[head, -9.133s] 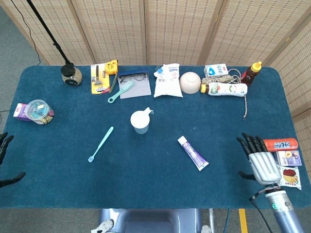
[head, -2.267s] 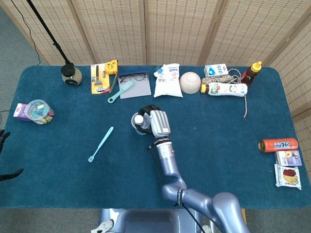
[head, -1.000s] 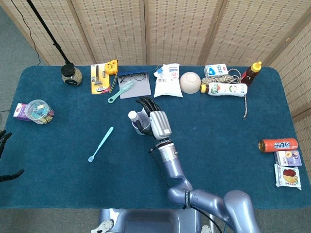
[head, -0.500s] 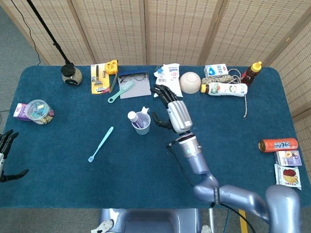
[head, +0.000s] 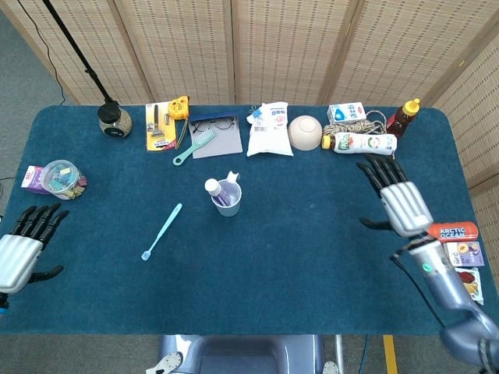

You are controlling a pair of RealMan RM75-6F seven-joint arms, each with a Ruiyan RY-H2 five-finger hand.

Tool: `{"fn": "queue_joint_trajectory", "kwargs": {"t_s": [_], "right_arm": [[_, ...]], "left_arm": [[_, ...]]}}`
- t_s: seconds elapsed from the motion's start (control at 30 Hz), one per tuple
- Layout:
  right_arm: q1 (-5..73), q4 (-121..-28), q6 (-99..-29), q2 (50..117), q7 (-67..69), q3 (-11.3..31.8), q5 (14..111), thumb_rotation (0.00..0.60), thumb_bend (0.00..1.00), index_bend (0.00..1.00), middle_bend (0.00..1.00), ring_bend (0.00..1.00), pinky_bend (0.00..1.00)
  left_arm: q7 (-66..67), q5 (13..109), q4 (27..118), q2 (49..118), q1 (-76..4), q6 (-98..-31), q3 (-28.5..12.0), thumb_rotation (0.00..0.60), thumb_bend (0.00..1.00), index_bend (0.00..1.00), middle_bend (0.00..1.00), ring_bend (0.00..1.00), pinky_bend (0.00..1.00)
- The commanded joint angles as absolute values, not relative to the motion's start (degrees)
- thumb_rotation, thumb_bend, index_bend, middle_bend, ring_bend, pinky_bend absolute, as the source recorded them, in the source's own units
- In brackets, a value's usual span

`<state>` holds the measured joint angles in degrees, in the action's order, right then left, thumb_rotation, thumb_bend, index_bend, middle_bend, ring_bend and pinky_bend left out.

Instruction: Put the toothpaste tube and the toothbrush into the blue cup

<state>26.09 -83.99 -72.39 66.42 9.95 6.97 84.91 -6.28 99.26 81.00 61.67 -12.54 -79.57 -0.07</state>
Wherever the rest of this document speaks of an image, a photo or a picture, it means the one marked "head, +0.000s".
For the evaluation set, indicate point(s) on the white bottle with yellow cap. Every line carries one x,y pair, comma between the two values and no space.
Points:
362,143

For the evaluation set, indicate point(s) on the yellow tape measure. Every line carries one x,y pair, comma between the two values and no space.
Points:
179,107

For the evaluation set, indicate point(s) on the light blue toothbrush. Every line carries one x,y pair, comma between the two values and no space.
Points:
163,230

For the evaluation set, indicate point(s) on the honey bear bottle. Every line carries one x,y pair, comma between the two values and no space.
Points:
401,118

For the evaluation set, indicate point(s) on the white powder bag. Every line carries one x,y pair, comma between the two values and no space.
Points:
269,140

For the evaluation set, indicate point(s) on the beige upturned bowl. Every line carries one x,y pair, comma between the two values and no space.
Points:
304,134

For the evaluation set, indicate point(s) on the purple white box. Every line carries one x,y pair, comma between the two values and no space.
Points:
31,179

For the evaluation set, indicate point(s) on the green scrubbing brush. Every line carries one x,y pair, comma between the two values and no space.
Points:
204,138

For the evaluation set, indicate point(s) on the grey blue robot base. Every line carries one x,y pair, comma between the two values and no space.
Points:
241,354

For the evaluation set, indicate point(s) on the black eyeglasses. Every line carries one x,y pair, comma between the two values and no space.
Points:
223,124

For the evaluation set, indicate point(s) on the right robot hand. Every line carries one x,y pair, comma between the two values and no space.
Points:
405,206

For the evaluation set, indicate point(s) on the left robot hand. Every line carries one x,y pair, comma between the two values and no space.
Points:
19,253

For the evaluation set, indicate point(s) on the orange drink can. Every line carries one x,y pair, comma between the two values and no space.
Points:
454,232

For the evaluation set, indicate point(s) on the blue binder clip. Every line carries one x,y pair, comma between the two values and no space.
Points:
253,113

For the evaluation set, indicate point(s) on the glass jar with black lid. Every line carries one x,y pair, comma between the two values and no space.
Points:
115,126

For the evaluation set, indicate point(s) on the grey metal table leg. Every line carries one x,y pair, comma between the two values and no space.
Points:
339,354

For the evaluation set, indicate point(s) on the purple toothpaste tube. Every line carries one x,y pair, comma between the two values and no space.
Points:
216,191

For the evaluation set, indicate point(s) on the blue table cloth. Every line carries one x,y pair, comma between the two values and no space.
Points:
273,253

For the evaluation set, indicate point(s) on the white fruit snack packet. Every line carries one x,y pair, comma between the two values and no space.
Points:
471,284

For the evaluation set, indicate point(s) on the purple snack packet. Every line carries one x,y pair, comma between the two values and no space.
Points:
468,253

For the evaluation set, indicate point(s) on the black stand pole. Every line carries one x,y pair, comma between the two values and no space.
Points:
78,54

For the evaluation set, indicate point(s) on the white blue milk carton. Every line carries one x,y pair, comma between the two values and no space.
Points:
347,113

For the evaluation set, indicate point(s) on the clear jar of coloured clips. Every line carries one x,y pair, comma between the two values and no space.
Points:
62,181

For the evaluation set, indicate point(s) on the yellow razor blister pack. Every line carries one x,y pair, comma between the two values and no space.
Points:
160,136

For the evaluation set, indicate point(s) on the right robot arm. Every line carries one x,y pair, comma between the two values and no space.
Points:
440,272

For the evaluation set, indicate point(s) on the light blue plastic cup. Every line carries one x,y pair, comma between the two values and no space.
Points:
228,210

